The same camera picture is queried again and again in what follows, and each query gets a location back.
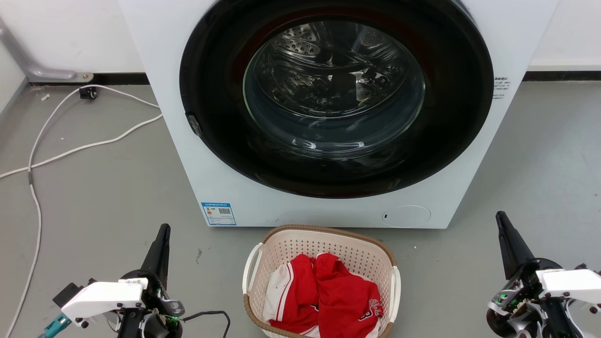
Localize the grey door latch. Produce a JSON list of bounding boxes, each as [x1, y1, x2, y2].
[[185, 112, 203, 138]]

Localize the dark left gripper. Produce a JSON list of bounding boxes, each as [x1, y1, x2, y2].
[[117, 224, 185, 338]]

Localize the beige perforated laundry basket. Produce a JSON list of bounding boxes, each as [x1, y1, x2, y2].
[[242, 224, 401, 338]]

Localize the small printed text label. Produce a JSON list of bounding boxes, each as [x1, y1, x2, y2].
[[493, 77, 512, 100]]

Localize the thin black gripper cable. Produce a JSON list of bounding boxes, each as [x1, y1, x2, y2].
[[181, 310, 231, 338]]

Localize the steel washer drum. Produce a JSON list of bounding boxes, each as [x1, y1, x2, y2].
[[243, 20, 426, 160]]

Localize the grey wall pipe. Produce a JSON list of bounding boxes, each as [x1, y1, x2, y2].
[[0, 16, 94, 83]]

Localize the round white filter cover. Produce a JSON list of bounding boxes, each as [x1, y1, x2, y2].
[[382, 205, 431, 229]]

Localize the white front-load washing machine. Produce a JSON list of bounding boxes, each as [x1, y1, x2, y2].
[[117, 0, 562, 230]]

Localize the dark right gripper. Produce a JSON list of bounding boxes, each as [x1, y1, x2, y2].
[[486, 211, 585, 338]]

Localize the long white floor cable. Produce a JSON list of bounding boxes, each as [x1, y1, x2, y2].
[[4, 84, 161, 338]]

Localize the black round washer door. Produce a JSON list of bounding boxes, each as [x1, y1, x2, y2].
[[179, 0, 494, 199]]

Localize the blue energy label sticker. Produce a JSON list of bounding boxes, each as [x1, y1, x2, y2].
[[201, 202, 237, 226]]

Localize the red white sports jersey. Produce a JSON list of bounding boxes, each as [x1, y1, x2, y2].
[[262, 253, 385, 338]]

